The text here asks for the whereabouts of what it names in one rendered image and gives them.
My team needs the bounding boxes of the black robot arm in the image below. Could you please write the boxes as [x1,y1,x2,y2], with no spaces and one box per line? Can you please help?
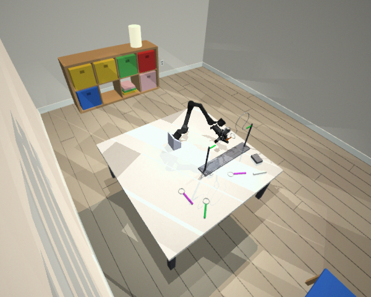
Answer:
[172,100,229,140]

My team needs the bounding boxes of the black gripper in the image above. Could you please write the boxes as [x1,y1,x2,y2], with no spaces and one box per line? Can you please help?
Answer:
[215,129,229,144]

